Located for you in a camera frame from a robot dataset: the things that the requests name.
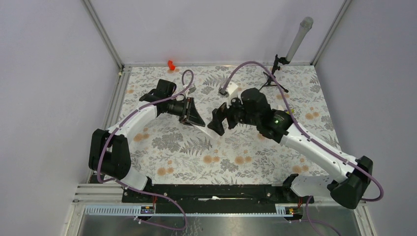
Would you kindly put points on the small red plastic block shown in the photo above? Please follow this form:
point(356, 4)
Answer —
point(171, 65)

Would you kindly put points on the floral patterned table mat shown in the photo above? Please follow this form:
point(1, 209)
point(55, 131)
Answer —
point(172, 153)

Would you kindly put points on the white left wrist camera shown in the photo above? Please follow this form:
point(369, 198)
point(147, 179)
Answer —
point(190, 90)

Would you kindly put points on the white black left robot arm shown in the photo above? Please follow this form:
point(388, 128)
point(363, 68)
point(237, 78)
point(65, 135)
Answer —
point(109, 150)

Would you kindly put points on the grey metal pole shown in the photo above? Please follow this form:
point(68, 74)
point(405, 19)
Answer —
point(304, 27)

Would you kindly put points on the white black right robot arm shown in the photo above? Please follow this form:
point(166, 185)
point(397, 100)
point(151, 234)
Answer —
point(347, 176)

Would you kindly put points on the black mini tripod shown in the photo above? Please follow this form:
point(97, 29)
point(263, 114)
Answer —
point(276, 67)

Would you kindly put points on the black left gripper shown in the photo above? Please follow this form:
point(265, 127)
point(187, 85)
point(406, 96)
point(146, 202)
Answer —
point(189, 114)

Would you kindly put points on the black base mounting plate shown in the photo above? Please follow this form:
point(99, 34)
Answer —
point(214, 199)

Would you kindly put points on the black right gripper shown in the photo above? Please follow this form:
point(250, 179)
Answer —
point(220, 114)

